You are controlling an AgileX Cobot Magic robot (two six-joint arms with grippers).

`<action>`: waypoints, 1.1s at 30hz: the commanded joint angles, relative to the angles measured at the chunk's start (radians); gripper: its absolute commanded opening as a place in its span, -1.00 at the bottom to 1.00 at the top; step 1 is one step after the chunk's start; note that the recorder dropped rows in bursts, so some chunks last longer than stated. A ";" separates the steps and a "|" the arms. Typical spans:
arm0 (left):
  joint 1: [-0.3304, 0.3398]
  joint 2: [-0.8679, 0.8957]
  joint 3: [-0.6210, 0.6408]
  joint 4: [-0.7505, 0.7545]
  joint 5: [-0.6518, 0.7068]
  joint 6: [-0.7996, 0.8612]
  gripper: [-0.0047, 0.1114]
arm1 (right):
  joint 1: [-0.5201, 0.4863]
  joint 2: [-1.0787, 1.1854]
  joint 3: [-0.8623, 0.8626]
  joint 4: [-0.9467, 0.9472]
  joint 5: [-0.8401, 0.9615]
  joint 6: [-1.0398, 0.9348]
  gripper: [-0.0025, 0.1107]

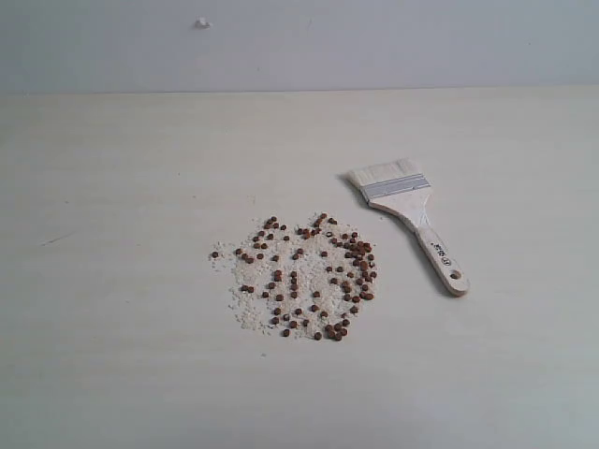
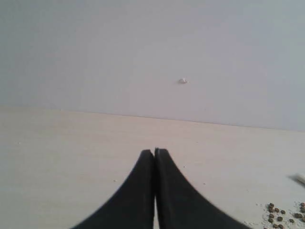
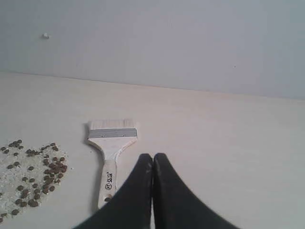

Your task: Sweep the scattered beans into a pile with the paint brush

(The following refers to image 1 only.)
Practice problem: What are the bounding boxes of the white wall plug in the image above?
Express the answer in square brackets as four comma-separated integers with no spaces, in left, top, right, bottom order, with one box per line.
[195,18,212,29]

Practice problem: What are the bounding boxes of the white wooden paint brush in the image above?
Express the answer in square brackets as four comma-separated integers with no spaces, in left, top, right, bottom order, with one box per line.
[346,158,470,297]

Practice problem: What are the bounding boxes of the brown beans and white grains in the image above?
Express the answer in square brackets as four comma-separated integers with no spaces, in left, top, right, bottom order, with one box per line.
[208,212,378,341]

